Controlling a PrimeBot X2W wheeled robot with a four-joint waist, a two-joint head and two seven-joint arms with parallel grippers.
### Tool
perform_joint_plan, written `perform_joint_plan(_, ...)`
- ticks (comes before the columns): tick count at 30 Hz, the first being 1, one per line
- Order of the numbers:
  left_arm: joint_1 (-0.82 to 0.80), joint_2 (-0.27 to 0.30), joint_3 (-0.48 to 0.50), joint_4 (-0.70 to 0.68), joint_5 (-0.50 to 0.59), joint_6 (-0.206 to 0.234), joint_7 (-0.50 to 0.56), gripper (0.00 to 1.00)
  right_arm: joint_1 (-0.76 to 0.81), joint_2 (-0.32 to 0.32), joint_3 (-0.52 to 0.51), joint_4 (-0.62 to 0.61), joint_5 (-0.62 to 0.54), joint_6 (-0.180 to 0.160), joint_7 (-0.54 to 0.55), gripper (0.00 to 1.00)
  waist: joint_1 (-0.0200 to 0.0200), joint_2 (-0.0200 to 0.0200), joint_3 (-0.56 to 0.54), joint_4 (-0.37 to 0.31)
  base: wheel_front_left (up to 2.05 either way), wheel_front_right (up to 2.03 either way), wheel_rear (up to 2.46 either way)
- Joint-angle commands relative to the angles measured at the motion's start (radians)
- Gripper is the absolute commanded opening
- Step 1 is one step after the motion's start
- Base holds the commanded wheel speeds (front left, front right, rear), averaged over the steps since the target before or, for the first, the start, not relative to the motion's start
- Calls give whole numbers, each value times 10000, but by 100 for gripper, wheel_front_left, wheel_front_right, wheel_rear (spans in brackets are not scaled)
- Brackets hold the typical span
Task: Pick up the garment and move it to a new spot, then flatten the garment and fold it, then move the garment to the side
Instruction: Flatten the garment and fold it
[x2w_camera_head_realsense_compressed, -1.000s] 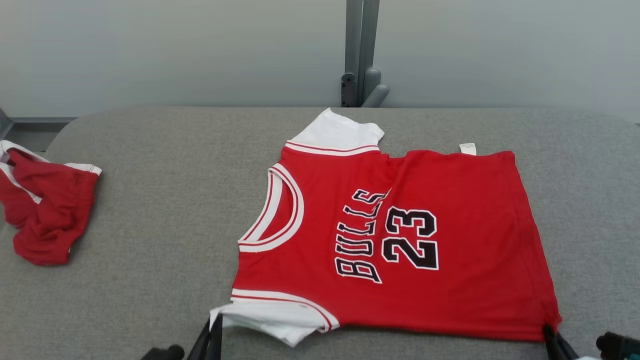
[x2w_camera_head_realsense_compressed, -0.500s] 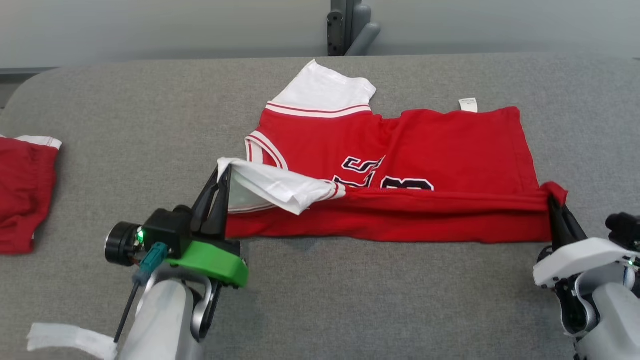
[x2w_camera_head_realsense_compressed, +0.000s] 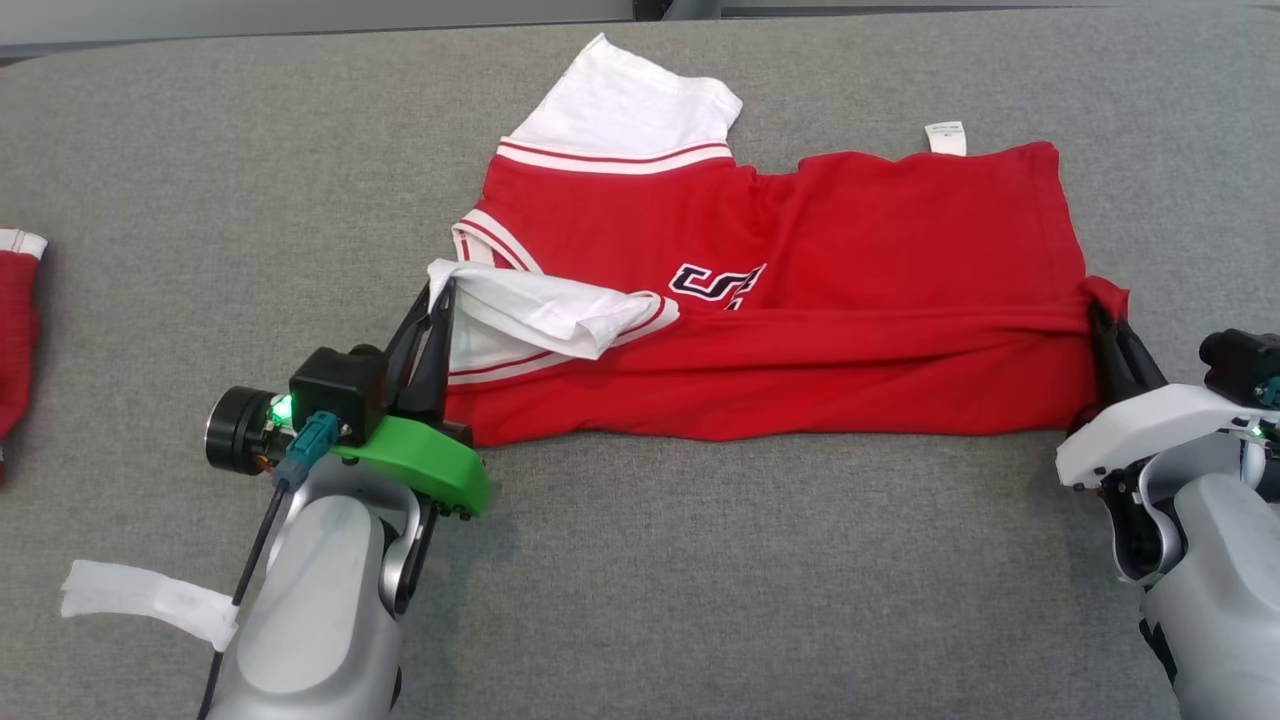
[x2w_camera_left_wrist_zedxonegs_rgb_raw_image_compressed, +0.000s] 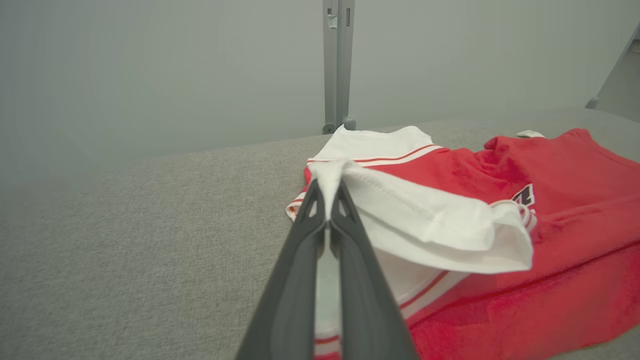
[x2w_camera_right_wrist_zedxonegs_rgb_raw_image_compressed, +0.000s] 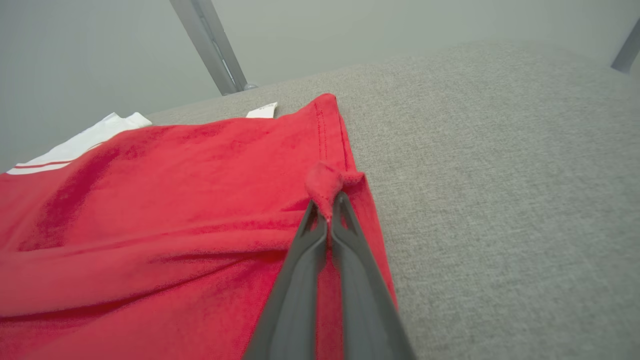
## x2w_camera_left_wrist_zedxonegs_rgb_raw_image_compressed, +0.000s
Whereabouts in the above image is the red white jersey shirt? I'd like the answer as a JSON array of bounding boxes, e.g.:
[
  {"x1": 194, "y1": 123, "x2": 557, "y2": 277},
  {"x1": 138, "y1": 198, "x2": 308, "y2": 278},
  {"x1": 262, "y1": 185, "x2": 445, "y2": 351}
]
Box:
[{"x1": 286, "y1": 125, "x2": 640, "y2": 360}]

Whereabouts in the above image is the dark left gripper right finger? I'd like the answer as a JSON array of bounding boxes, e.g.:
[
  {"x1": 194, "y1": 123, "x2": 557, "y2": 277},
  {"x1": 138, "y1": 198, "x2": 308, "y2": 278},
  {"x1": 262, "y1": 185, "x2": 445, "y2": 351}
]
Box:
[{"x1": 329, "y1": 179, "x2": 421, "y2": 360}]

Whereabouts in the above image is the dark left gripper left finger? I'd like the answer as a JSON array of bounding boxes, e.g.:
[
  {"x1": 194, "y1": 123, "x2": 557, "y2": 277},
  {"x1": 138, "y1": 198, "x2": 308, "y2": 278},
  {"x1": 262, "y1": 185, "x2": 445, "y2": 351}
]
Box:
[{"x1": 235, "y1": 179, "x2": 327, "y2": 360}]

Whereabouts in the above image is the grey fabric sofa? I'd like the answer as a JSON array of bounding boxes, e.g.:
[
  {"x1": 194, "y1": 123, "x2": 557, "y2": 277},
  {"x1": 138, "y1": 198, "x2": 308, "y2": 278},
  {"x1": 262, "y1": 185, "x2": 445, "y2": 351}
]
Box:
[{"x1": 0, "y1": 107, "x2": 640, "y2": 360}]

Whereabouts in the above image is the grey metal frame post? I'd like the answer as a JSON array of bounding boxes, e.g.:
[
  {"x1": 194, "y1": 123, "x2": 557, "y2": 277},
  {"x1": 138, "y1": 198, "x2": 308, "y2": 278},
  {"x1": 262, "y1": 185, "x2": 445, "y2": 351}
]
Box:
[{"x1": 322, "y1": 0, "x2": 357, "y2": 135}]

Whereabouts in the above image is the grey wheeled frame leg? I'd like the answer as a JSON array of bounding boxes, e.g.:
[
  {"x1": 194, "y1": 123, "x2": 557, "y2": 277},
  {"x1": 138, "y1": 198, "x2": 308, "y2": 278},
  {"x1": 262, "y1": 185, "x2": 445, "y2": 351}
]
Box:
[{"x1": 585, "y1": 22, "x2": 640, "y2": 111}]

